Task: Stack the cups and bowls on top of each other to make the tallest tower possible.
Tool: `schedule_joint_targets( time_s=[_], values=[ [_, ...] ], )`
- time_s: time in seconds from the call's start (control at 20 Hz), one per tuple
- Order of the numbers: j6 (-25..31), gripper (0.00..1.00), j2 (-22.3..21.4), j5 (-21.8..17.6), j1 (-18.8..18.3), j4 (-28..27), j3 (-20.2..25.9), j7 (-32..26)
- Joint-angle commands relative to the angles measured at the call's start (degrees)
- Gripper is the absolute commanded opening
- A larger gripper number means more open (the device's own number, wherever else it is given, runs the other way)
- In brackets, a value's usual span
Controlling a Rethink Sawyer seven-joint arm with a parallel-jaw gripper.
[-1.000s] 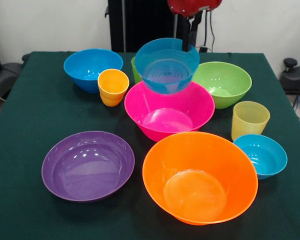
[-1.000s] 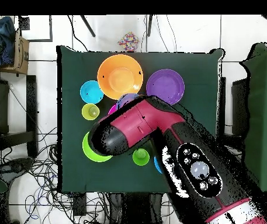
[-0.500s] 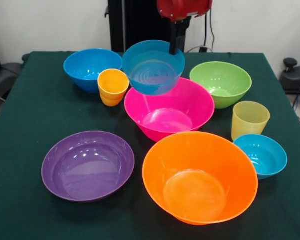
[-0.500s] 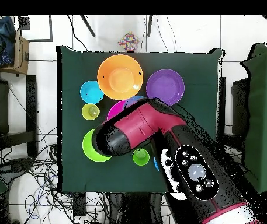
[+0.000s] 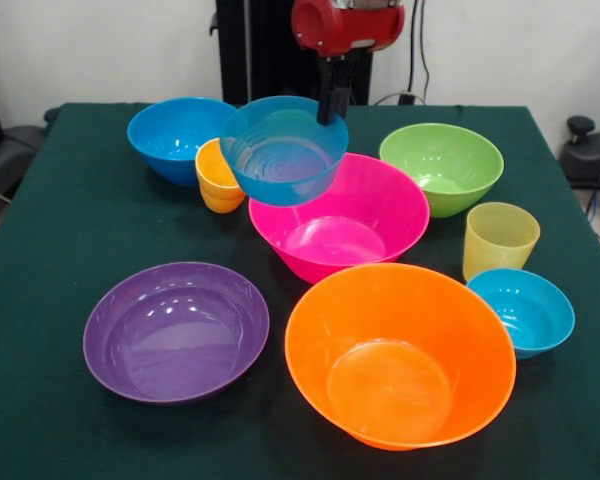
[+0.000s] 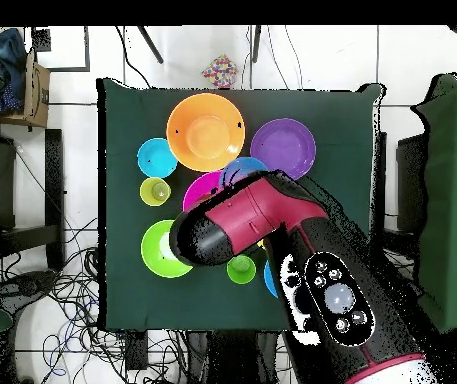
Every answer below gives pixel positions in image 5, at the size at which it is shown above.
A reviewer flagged translucent blue ribbed bowl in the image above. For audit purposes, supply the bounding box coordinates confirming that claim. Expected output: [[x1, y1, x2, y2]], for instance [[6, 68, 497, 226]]
[[219, 95, 350, 208]]

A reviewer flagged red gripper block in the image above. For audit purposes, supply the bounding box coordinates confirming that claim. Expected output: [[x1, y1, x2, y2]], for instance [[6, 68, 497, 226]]
[[290, 0, 406, 127]]

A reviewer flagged small cyan plastic bowl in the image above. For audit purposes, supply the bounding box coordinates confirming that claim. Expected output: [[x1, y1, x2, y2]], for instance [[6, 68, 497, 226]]
[[465, 268, 576, 360]]

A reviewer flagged large pink plastic bowl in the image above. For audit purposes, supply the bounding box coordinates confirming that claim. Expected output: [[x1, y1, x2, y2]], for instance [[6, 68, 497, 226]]
[[248, 153, 431, 285]]

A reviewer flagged black swivel chair base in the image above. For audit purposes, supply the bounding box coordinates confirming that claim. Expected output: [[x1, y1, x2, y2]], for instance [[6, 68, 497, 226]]
[[559, 115, 600, 224]]

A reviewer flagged large orange plastic bowl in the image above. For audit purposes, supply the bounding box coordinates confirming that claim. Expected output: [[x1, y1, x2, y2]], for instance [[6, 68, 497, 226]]
[[284, 262, 518, 451]]

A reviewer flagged translucent yellow plastic cup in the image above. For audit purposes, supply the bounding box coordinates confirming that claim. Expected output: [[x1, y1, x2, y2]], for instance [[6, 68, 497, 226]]
[[462, 201, 541, 282]]

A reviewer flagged black hanging cable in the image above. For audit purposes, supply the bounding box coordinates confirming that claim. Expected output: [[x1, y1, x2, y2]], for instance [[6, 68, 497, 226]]
[[372, 0, 432, 106]]

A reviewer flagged large blue plastic bowl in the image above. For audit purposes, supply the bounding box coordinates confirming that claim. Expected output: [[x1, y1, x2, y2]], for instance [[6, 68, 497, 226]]
[[126, 96, 239, 188]]

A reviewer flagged black office chair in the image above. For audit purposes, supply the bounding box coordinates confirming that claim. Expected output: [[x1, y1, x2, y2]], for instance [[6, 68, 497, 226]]
[[0, 107, 61, 204]]

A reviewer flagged dark green tablecloth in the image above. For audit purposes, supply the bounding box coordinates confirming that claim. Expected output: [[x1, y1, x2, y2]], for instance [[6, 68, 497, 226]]
[[0, 102, 600, 480]]

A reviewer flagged purple plastic bowl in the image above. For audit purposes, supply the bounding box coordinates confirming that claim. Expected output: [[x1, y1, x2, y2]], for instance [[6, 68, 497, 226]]
[[82, 261, 271, 406]]

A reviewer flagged yellow-orange plastic cup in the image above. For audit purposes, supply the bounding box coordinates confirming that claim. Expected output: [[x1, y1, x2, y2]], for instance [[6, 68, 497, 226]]
[[194, 138, 246, 199], [199, 184, 246, 215]]

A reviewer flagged green plastic bowl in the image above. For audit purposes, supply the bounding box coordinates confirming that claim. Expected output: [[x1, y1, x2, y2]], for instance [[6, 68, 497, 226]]
[[378, 123, 505, 219]]

